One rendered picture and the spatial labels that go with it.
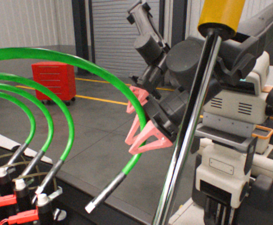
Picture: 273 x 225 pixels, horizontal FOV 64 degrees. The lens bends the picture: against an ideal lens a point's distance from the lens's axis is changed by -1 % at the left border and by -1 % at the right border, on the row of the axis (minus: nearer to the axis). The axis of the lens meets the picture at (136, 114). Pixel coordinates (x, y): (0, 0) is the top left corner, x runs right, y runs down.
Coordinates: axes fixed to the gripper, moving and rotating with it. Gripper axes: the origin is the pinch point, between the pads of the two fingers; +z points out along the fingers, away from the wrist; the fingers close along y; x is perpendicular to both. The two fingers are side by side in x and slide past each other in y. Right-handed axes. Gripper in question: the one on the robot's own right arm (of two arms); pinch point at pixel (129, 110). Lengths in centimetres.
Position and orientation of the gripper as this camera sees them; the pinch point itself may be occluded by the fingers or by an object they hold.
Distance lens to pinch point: 63.9
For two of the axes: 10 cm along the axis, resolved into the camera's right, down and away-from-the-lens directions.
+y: -5.4, -5.0, -6.8
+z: -5.3, 8.3, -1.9
